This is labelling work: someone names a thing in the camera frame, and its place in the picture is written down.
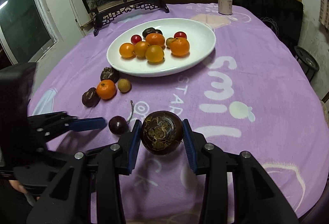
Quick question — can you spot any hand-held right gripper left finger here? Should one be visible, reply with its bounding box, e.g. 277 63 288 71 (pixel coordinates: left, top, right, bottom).
26 119 142 224

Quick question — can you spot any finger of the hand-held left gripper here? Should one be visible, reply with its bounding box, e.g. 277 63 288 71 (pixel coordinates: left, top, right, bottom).
42 145 103 165
27 111 107 137

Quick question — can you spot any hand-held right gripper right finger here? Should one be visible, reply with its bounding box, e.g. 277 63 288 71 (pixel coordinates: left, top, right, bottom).
182 119 300 224

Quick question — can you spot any dark brown water chestnut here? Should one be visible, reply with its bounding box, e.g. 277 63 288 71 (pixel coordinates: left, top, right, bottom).
139 110 184 156
82 87 101 108
100 67 120 84
142 28 157 38

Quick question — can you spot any smooth yellow-orange orange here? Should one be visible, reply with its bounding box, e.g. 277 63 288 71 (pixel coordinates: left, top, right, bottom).
145 45 165 63
119 43 136 58
134 41 151 58

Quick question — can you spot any dimpled orange tangerine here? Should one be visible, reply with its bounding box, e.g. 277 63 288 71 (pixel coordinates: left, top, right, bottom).
96 80 117 100
170 37 190 57
145 33 166 47

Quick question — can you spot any white oval plate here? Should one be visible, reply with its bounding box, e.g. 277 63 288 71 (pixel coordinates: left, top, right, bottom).
106 18 216 77

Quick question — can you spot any person's left hand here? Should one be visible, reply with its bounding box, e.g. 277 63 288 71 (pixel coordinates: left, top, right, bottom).
9 180 27 193

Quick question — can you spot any purple printed tablecloth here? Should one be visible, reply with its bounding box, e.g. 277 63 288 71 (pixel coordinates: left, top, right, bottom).
27 2 329 224

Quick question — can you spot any white door panel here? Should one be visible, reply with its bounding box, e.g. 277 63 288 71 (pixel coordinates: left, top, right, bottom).
63 0 86 37

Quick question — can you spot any black round stool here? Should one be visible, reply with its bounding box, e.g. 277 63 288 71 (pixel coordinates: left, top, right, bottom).
294 46 320 82

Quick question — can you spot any pale drink can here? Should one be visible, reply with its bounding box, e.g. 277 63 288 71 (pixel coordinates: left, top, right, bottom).
218 0 233 16

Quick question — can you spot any black panel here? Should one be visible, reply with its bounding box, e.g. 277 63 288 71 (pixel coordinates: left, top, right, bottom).
222 0 304 53

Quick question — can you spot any window with white frame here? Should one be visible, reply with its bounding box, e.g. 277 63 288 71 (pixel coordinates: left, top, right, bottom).
0 0 58 65

